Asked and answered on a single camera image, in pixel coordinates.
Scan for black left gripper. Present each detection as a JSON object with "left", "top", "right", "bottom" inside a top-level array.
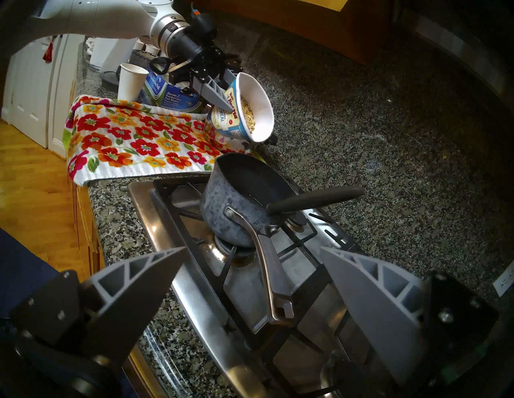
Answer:
[{"left": 167, "top": 34, "right": 242, "bottom": 114}]

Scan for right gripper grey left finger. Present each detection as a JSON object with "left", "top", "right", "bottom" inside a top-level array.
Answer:
[{"left": 10, "top": 247, "right": 188, "bottom": 368}]

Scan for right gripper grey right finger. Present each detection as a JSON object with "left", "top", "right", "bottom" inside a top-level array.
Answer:
[{"left": 319, "top": 246, "right": 499, "bottom": 388}]

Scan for blue oatmeal paper cup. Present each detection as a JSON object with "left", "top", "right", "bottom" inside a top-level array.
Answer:
[{"left": 207, "top": 72, "right": 275, "bottom": 144}]

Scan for oats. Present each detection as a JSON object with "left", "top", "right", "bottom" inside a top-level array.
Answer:
[{"left": 240, "top": 97, "right": 257, "bottom": 135}]

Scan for blue foil roll box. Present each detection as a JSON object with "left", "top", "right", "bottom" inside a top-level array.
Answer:
[{"left": 139, "top": 70, "right": 205, "bottom": 114}]

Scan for wooden base cabinets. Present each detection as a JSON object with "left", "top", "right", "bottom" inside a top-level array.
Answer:
[{"left": 68, "top": 177, "right": 107, "bottom": 281}]

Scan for stainless steel gas cooktop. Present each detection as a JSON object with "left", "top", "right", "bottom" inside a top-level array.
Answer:
[{"left": 128, "top": 177, "right": 402, "bottom": 398}]

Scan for speckled grey container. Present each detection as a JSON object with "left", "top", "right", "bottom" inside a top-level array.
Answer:
[{"left": 128, "top": 49, "right": 155, "bottom": 69}]

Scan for plain white paper cup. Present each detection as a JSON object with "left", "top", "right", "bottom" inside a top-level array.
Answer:
[{"left": 117, "top": 63, "right": 149, "bottom": 102}]

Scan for floral kitchen towel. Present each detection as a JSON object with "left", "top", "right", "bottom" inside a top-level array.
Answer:
[{"left": 62, "top": 94, "right": 257, "bottom": 187}]

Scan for black round lid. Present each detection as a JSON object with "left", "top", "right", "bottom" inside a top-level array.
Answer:
[{"left": 100, "top": 66, "right": 121, "bottom": 87}]

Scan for wooden upper cabinet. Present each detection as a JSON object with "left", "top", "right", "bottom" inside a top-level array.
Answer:
[{"left": 201, "top": 0, "right": 394, "bottom": 65}]

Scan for white paper towel roll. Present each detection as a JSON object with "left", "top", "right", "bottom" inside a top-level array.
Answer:
[{"left": 89, "top": 37, "right": 139, "bottom": 73}]

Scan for dark speckled saucepan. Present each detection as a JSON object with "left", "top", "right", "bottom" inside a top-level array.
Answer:
[{"left": 200, "top": 152, "right": 310, "bottom": 326}]

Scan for white panelled door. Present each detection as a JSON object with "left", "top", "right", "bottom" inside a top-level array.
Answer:
[{"left": 0, "top": 34, "right": 85, "bottom": 158}]

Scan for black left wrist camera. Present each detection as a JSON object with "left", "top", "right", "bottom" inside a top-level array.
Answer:
[{"left": 189, "top": 5, "right": 219, "bottom": 43}]

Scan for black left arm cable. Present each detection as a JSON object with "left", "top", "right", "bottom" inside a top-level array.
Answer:
[{"left": 149, "top": 56, "right": 174, "bottom": 77}]

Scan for white wall power outlet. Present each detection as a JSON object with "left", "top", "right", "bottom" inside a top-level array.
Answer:
[{"left": 492, "top": 261, "right": 514, "bottom": 297}]

